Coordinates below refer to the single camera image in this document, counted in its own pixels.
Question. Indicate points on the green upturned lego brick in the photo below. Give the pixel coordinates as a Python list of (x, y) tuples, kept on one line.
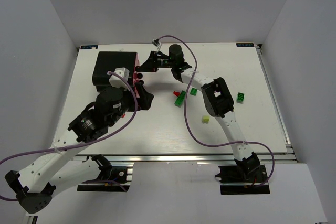
[(240, 97)]

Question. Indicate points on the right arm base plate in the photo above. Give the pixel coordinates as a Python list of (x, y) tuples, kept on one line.
[(232, 181)]

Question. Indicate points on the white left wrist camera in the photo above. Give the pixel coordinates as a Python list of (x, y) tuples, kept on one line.
[(119, 78)]

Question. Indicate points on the blue corner label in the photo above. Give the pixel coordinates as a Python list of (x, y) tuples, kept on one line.
[(245, 44), (88, 47)]

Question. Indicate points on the long green lego brick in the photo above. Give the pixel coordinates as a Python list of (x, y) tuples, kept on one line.
[(180, 99)]

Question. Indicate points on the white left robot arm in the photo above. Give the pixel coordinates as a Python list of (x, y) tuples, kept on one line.
[(37, 184)]

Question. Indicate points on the black pink drawer cabinet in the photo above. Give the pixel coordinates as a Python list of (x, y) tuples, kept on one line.
[(112, 61)]

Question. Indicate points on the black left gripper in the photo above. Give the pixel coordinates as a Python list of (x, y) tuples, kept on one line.
[(135, 91)]

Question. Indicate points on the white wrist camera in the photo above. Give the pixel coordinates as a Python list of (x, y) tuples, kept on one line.
[(119, 78), (156, 42)]

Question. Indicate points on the pale yellow lego brick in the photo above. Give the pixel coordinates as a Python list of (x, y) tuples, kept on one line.
[(205, 119)]

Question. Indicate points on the left blue corner label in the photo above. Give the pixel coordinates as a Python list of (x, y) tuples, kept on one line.
[(88, 47)]

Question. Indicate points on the small green square lego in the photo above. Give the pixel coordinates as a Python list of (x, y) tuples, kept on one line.
[(193, 91)]

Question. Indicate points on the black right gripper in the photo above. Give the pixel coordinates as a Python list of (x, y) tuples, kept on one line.
[(158, 61)]

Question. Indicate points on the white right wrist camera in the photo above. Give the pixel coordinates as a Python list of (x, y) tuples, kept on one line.
[(156, 42)]

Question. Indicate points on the aluminium table frame rail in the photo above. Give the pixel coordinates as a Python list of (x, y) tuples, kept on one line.
[(166, 132)]

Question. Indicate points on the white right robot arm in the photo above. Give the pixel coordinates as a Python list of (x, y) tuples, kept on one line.
[(217, 99)]

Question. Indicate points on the right blue corner label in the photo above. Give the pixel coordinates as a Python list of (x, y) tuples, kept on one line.
[(245, 44)]

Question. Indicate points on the red wedge lego piece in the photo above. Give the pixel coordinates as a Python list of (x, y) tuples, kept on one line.
[(176, 93)]

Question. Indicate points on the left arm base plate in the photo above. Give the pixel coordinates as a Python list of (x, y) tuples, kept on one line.
[(111, 177)]

